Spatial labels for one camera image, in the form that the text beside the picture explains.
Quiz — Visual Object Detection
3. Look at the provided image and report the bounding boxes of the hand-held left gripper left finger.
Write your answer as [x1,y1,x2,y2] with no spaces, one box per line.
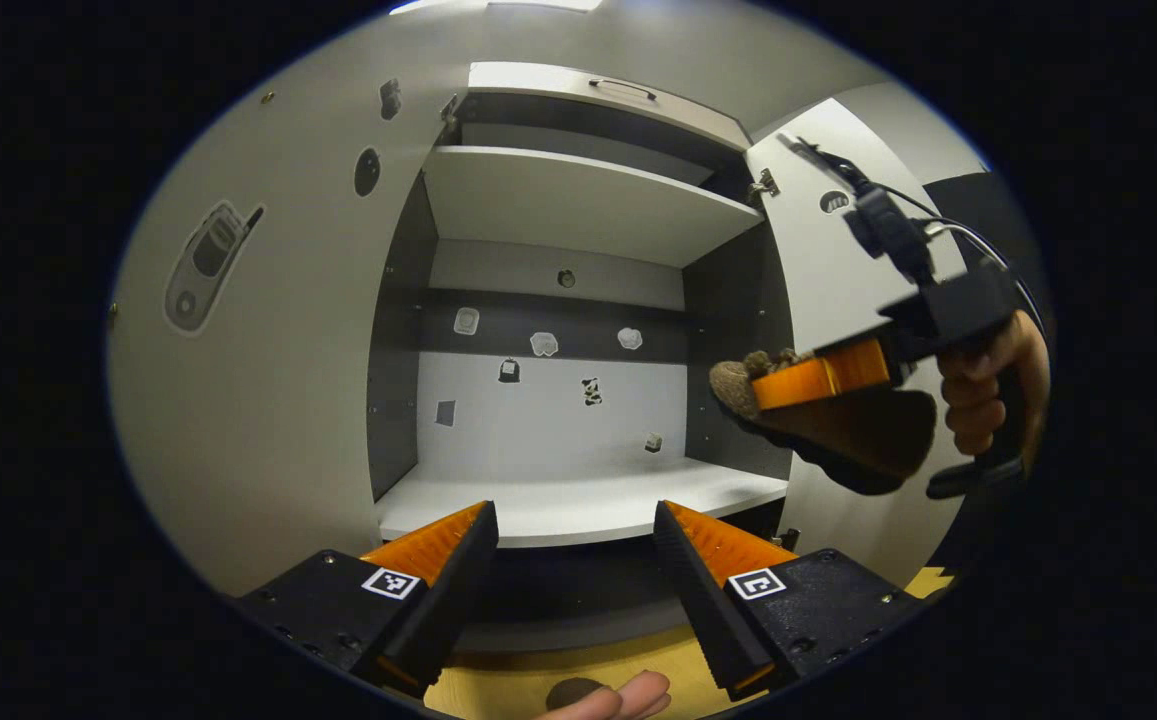
[233,500,499,699]

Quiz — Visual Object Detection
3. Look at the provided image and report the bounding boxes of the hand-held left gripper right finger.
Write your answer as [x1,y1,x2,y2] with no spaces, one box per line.
[653,500,929,701]

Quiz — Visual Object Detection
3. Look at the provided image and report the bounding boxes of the brown fuzzy slipper shoe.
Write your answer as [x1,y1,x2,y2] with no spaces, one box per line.
[708,350,939,498]

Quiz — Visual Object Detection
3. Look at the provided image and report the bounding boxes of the white shoe cabinet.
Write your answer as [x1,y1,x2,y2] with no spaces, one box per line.
[366,60,799,656]

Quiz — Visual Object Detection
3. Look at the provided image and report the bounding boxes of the white cabinet drawer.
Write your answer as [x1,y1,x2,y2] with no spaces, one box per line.
[466,62,752,152]

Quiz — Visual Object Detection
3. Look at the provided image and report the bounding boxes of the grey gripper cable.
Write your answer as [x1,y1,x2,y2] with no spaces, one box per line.
[878,183,1047,336]

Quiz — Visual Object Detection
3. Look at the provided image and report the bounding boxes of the metal drawer handle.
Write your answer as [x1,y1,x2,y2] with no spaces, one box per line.
[588,77,660,102]

